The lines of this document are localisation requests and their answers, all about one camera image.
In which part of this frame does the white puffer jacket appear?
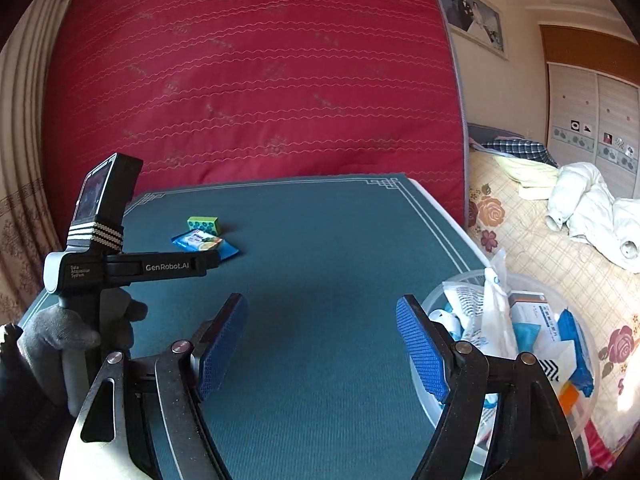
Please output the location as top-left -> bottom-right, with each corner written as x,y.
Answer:
546,161 -> 640,275

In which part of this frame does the red mattress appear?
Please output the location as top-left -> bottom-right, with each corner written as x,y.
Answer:
42,0 -> 471,221

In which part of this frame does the clear plastic bowl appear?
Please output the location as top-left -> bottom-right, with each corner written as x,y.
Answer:
410,269 -> 601,480

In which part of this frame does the framed wall photo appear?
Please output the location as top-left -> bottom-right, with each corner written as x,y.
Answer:
429,0 -> 507,58

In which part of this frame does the beige patterned curtain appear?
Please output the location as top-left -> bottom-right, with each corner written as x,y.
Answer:
0,0 -> 96,321

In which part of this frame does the teal table mat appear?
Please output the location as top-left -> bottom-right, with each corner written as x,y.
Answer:
17,173 -> 493,480

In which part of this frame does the red bed skirt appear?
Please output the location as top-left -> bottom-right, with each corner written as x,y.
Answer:
582,420 -> 631,476

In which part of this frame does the dark plaid cloth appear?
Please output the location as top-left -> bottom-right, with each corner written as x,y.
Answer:
482,137 -> 558,168

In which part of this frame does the person's left hand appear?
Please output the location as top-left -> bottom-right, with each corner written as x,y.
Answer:
15,287 -> 149,417

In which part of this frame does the black white zigzag box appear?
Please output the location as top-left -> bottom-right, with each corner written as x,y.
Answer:
541,341 -> 576,386

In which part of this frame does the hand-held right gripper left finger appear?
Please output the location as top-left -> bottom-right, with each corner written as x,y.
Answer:
60,292 -> 249,480

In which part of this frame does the blue crinkled packet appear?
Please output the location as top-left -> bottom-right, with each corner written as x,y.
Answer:
171,229 -> 242,261

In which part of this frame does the floral checked quilt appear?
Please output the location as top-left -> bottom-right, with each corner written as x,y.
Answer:
467,150 -> 640,426

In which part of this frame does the blue wipes packet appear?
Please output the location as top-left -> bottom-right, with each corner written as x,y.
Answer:
556,308 -> 597,396

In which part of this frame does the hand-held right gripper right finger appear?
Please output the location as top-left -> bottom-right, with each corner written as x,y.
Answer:
396,294 -> 583,480

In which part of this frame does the grey bed frame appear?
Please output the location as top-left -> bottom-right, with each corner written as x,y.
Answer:
467,122 -> 526,146

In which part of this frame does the white sliding-door wardrobe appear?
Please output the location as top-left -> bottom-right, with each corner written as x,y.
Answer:
539,22 -> 640,191

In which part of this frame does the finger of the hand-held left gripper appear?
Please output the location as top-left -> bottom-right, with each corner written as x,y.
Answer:
191,251 -> 221,277

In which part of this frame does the pale yellow cloth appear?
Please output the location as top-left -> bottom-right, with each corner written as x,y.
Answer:
495,154 -> 561,201

